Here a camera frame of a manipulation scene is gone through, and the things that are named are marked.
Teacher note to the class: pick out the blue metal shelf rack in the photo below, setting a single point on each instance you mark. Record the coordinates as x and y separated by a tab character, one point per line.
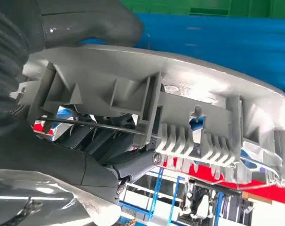
215	43

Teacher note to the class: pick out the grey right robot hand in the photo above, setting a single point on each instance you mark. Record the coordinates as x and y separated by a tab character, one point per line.
86	28

